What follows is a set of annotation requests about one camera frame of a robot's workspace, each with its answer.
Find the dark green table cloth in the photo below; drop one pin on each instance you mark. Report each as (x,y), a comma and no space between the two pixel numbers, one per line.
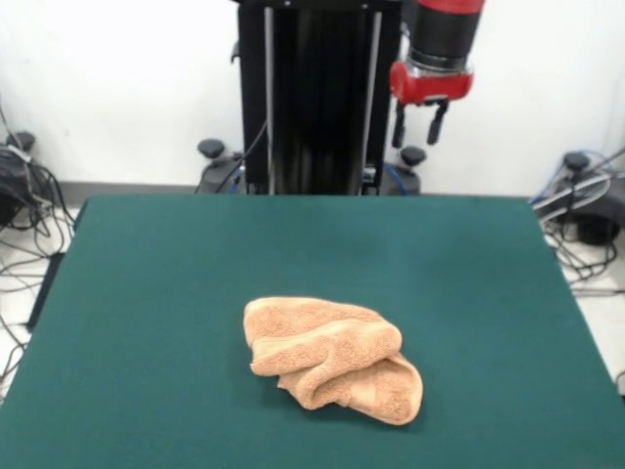
(146,293)

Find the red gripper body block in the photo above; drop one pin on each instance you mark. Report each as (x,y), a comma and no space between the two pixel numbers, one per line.
(429,90)

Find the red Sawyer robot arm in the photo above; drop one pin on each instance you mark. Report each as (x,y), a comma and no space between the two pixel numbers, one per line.
(446,34)

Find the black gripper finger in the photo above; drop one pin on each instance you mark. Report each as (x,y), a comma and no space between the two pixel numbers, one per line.
(434,127)
(399,129)

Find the black pedestal foot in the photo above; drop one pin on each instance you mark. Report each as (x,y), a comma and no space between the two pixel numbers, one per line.
(412,155)
(14,176)
(593,225)
(211,148)

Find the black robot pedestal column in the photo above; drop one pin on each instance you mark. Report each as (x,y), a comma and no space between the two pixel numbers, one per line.
(317,98)

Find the orange terry towel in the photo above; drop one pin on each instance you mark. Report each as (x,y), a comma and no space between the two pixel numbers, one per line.
(332,352)

